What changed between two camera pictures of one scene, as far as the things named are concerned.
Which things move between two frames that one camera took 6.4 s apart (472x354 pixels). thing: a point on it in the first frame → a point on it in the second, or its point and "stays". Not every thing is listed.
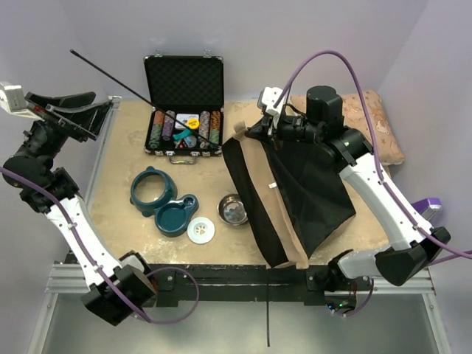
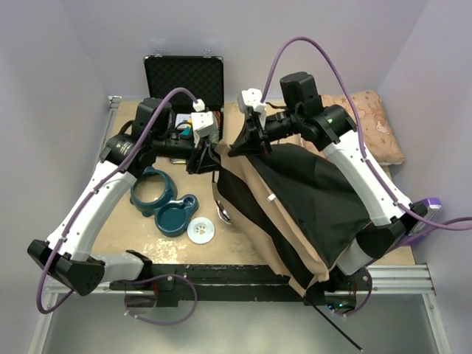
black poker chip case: (192, 90) stays
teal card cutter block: (184, 133) stays
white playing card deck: (184, 118) stays
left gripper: (79, 123) → (204, 159)
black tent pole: (150, 102) → (332, 323)
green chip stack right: (214, 127) stays
